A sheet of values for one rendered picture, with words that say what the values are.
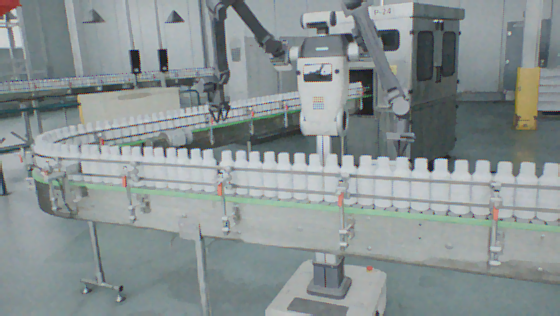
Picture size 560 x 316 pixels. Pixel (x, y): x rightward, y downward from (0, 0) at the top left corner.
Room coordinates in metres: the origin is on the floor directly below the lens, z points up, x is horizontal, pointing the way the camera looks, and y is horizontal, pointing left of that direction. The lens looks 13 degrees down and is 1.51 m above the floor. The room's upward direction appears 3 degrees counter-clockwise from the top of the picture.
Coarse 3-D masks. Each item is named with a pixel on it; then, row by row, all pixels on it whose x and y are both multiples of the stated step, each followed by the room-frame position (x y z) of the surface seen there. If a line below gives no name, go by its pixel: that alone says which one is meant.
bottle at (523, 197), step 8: (528, 168) 1.20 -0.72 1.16; (520, 176) 1.21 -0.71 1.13; (528, 176) 1.20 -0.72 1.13; (520, 192) 1.20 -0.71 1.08; (528, 192) 1.19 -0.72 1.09; (536, 192) 1.20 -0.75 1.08; (520, 200) 1.20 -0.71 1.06; (528, 200) 1.19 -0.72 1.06; (536, 200) 1.20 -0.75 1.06; (520, 216) 1.20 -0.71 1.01; (528, 216) 1.19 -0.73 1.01
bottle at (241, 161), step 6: (240, 156) 1.59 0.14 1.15; (246, 156) 1.60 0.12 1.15; (240, 162) 1.58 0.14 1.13; (246, 162) 1.59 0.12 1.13; (240, 174) 1.58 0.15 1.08; (246, 174) 1.58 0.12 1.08; (240, 180) 1.58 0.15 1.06; (246, 180) 1.58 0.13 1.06; (240, 192) 1.58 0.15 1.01; (246, 192) 1.58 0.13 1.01
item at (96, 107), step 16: (80, 96) 5.47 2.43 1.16; (96, 96) 5.18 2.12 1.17; (112, 96) 5.20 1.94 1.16; (128, 96) 5.36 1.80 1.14; (144, 96) 5.53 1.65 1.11; (160, 96) 5.70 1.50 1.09; (176, 96) 5.89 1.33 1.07; (96, 112) 5.25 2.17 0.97; (112, 112) 5.19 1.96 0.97; (128, 112) 5.34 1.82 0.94; (144, 112) 5.51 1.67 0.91
